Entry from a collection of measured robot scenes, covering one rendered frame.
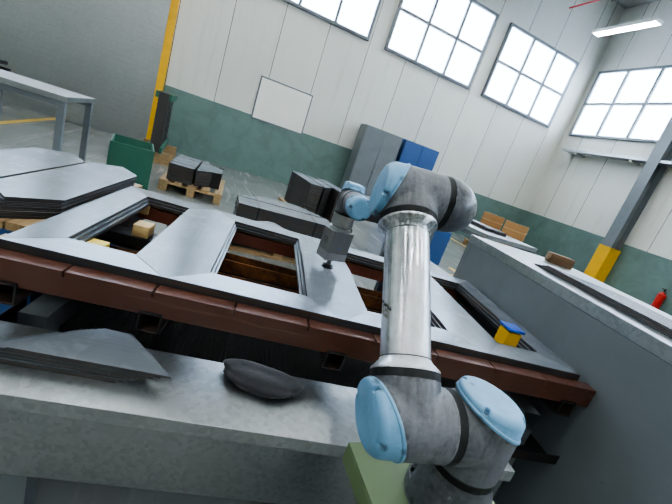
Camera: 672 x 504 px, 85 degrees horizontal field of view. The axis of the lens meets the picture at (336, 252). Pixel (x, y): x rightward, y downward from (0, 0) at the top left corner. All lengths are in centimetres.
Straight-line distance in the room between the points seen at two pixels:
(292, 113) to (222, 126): 163
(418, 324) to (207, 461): 70
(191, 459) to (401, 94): 961
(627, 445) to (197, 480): 114
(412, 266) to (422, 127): 984
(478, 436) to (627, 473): 76
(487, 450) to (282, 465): 62
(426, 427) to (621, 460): 84
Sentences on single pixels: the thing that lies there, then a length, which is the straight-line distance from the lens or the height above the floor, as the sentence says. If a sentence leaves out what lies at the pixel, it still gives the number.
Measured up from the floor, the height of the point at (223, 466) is 41.
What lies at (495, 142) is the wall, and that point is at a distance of 1180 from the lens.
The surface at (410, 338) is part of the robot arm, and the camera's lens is 62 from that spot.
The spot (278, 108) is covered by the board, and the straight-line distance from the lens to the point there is 921.
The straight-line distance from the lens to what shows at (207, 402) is 86.
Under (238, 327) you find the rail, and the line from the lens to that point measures 92.
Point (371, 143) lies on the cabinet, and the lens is 919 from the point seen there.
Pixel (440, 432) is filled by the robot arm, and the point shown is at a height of 92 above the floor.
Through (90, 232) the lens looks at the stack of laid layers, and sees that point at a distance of 118.
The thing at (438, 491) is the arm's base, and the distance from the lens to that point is 73.
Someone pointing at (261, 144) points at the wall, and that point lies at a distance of 922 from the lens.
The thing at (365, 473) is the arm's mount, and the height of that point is 72.
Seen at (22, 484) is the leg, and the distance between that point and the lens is 144.
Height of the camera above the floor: 125
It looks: 15 degrees down
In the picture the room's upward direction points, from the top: 19 degrees clockwise
